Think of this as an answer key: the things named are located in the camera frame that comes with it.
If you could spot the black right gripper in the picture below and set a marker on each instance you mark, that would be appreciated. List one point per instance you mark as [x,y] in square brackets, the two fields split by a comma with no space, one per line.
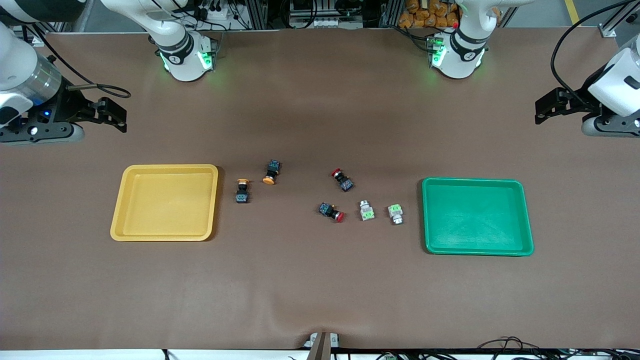
[68,106]

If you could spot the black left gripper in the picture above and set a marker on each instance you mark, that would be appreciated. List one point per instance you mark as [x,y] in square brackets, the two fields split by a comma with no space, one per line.
[578,98]

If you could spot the yellow push button switch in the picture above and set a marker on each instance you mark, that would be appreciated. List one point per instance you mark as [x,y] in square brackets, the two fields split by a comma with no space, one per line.
[243,195]
[272,167]

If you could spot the green push button switch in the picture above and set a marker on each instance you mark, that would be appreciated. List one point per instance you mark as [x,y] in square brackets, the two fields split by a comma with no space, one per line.
[396,212]
[367,212]

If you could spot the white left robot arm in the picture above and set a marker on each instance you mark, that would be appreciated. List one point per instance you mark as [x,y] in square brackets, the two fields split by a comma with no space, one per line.
[465,55]

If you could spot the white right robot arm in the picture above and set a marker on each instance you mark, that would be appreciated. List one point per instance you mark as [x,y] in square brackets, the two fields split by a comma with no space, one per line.
[180,50]

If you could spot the yellow plastic tray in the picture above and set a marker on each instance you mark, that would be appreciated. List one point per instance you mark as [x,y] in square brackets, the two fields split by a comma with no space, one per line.
[165,205]

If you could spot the green plastic tray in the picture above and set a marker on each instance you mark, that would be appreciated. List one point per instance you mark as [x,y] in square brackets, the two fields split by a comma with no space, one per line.
[475,220]

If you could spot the white power strip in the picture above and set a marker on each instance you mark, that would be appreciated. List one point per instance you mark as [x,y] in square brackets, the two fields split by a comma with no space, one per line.
[215,14]

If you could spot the pile of orange bags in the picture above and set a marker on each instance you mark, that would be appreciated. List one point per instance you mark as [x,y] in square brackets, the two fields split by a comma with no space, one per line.
[425,17]

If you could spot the white socket bar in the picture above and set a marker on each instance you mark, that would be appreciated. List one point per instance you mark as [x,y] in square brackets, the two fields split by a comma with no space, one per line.
[320,22]

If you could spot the brown table mat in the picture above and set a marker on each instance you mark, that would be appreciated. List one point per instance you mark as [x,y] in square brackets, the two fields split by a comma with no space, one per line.
[320,280]

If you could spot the metal table edge clamp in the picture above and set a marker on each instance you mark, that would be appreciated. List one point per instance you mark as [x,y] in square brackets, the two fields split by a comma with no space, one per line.
[322,345]

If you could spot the red push button switch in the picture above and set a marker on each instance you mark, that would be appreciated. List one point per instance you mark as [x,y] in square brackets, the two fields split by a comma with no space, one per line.
[327,210]
[345,183]

